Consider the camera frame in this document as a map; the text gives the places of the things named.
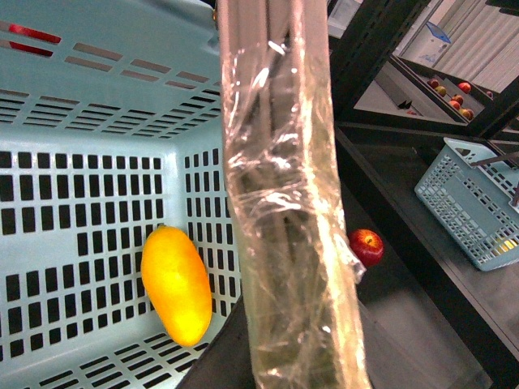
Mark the yellow mango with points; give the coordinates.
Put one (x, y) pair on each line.
(177, 284)

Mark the light blue plastic basket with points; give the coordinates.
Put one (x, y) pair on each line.
(110, 128)

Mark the plastic wrapped robot arm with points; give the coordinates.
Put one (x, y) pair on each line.
(299, 275)

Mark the red apple near gripper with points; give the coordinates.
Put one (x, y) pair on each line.
(367, 246)

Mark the black metal rack post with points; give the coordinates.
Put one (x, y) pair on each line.
(367, 43)

